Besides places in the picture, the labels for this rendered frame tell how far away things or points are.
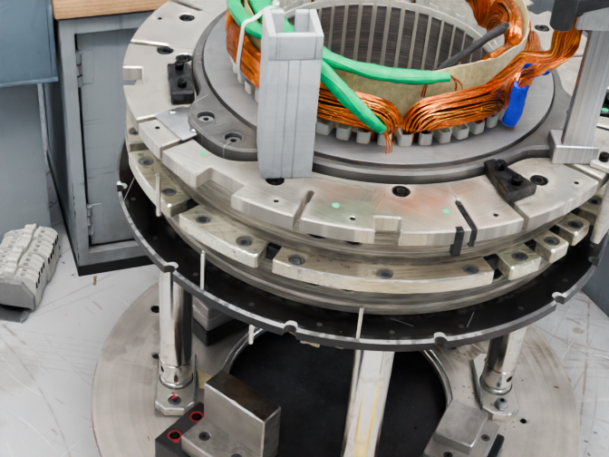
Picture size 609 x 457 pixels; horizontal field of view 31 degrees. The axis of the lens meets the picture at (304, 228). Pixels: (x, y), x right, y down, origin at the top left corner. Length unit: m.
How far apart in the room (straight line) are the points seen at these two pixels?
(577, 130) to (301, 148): 0.16
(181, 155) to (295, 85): 0.09
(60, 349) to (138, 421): 0.12
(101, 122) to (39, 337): 0.19
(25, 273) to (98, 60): 0.20
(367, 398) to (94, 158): 0.37
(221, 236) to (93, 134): 0.33
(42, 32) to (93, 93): 0.07
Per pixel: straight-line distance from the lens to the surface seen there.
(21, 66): 0.90
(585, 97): 0.64
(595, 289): 1.05
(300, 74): 0.58
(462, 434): 0.84
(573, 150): 0.65
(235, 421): 0.80
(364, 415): 0.71
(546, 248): 0.65
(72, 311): 0.99
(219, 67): 0.69
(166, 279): 0.80
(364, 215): 0.59
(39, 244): 1.00
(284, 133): 0.60
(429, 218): 0.60
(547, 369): 0.95
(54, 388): 0.93
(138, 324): 0.95
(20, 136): 0.96
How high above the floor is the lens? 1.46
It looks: 39 degrees down
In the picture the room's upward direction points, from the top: 5 degrees clockwise
